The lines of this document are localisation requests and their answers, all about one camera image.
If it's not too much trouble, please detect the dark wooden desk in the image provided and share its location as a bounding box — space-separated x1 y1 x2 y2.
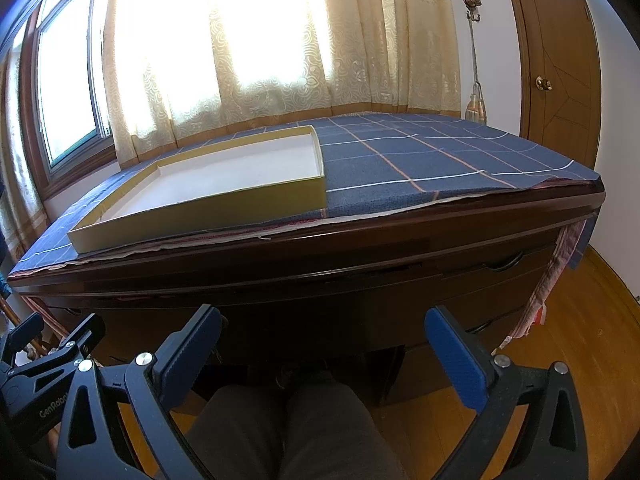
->
9 180 605 402

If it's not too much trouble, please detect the yellow cardboard tray box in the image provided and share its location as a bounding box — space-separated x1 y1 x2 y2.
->
68 125 326 254

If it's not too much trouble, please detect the beige patterned curtain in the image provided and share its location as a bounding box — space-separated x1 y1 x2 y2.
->
103 0 461 167

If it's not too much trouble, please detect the blue plaid table cloth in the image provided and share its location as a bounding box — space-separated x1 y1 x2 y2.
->
11 113 599 278

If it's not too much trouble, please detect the brown wooden door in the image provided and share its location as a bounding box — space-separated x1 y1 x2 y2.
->
512 0 601 168

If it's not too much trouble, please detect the brass door knob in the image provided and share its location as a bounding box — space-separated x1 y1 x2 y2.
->
534 76 553 92

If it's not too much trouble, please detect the window with brown frame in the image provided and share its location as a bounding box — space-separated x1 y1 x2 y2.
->
18 0 116 200

